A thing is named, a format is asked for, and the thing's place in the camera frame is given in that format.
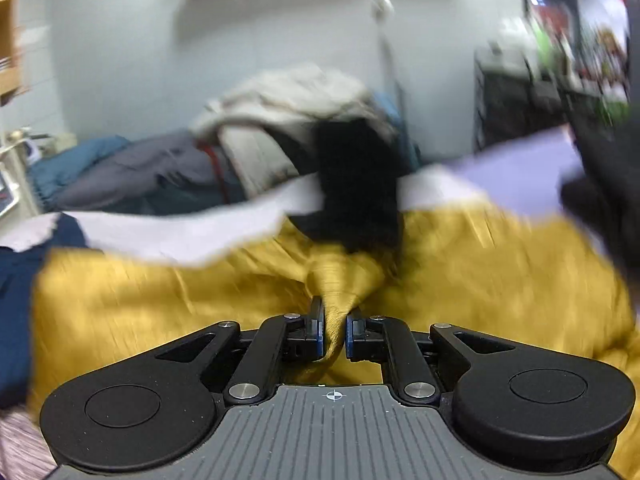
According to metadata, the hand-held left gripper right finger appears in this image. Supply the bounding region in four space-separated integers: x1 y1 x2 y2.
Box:
345 307 519 406

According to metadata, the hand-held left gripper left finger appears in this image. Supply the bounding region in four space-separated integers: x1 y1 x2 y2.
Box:
155 296 327 406

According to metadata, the yellow patterned cloth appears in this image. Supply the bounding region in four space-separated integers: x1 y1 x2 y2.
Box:
27 205 640 480

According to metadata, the lavender sheet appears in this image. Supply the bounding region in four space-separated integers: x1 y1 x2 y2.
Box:
10 127 583 268

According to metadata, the pile of clothes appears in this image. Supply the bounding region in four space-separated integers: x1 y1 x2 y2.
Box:
190 64 401 206

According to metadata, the black fuzzy cloth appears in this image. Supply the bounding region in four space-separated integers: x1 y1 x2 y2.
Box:
290 119 405 256

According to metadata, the green bottle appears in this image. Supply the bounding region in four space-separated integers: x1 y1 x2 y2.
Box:
530 15 557 72

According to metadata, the dark shelving unit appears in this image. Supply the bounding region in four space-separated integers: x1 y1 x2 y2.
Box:
520 0 633 106

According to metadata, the blue denim garment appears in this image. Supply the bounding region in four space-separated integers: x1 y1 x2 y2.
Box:
372 90 421 171

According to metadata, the blue pillow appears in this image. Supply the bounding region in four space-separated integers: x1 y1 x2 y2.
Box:
27 135 131 211

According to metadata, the navy blue garment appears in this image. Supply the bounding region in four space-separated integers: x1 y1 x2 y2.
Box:
0 215 96 411

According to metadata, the mauve striped bed blanket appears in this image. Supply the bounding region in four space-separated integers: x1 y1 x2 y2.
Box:
0 400 58 480

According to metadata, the light wooden rack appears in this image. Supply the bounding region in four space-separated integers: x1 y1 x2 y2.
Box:
0 0 29 107

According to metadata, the black wire rack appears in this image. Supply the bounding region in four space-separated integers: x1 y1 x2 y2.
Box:
472 45 576 153

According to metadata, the reddish-brown strap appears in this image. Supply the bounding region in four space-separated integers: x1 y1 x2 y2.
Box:
197 141 234 206

